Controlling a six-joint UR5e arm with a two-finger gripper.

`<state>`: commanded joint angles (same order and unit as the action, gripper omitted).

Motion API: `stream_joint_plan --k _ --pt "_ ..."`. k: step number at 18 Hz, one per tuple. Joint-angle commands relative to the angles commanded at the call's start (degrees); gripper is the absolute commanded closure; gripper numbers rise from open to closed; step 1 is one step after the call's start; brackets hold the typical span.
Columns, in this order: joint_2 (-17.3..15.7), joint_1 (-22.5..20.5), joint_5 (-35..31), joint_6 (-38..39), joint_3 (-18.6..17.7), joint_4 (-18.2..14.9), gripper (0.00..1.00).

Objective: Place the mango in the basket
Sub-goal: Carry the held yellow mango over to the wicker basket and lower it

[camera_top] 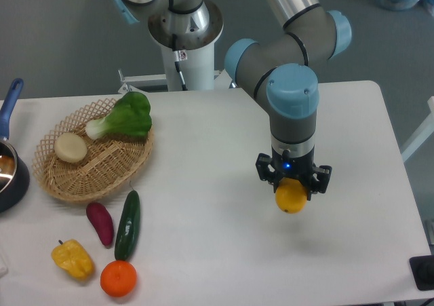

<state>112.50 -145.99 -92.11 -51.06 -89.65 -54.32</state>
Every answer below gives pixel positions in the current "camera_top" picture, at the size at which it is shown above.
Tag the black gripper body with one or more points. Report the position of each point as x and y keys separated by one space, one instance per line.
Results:
x=292 y=167

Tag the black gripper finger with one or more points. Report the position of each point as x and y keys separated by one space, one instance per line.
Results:
x=318 y=180
x=266 y=169

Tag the yellow mango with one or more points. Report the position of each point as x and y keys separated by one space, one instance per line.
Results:
x=291 y=196

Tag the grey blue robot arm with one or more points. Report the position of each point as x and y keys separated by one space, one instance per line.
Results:
x=278 y=77

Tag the woven wicker basket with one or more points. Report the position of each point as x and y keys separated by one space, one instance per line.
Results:
x=110 y=161

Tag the black device at edge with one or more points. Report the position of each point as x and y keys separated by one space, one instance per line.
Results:
x=422 y=271

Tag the green bok choy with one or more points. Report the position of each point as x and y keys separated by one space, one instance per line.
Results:
x=129 y=116

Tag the green cucumber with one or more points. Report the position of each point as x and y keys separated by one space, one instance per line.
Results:
x=129 y=227

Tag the purple sweet potato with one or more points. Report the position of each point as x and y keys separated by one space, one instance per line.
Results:
x=102 y=222

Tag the orange fruit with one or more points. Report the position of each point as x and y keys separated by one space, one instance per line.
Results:
x=118 y=279

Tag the round beige bun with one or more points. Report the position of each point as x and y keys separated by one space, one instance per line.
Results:
x=70 y=148

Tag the yellow bell pepper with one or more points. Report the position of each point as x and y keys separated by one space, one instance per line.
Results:
x=73 y=258

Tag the dark blue saucepan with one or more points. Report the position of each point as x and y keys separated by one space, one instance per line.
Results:
x=15 y=178

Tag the white pedestal base frame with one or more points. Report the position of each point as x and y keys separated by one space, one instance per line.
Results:
x=158 y=82

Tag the white frame leg right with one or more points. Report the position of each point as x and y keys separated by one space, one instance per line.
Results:
x=419 y=136

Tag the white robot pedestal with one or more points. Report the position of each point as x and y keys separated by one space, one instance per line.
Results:
x=190 y=69

